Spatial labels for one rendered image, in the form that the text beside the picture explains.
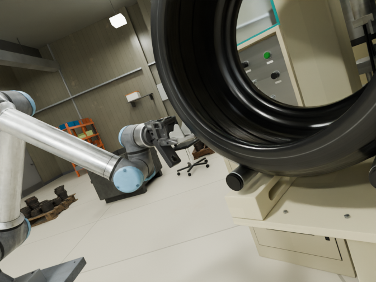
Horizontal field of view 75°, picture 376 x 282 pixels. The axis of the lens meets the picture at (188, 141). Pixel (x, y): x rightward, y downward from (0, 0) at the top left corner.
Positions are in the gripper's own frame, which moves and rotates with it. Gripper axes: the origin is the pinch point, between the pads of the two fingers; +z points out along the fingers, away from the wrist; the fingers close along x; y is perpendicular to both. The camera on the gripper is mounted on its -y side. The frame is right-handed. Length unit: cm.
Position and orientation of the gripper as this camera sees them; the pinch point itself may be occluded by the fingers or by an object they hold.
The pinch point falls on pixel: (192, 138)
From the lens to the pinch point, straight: 75.8
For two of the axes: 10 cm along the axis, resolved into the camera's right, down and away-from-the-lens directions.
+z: 7.0, -0.3, -7.1
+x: 6.6, -3.6, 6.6
